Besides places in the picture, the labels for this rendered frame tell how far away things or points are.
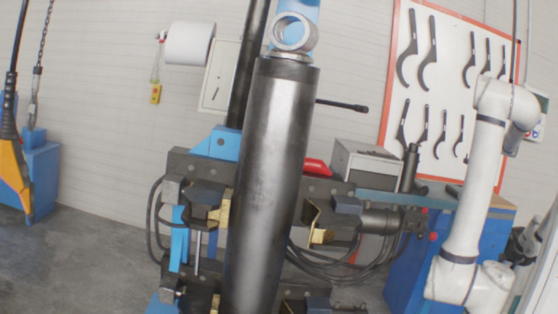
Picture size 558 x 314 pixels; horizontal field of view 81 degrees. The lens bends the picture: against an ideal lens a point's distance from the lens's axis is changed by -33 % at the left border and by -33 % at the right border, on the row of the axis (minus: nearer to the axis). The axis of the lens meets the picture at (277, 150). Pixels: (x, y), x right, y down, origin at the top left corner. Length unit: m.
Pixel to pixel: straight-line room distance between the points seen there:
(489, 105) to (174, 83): 2.76
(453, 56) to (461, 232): 2.69
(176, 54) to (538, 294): 2.10
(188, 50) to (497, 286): 1.89
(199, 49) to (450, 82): 2.26
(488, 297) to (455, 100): 2.71
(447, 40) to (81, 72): 3.25
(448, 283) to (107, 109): 3.13
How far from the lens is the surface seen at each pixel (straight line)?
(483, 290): 1.37
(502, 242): 3.04
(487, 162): 1.30
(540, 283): 1.33
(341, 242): 1.56
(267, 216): 1.51
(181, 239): 1.86
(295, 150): 1.48
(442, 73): 3.80
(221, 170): 1.75
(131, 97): 3.70
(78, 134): 3.93
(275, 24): 1.53
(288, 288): 1.92
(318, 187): 1.77
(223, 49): 2.36
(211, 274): 1.90
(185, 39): 2.36
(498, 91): 1.31
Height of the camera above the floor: 1.42
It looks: 9 degrees down
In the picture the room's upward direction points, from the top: 10 degrees clockwise
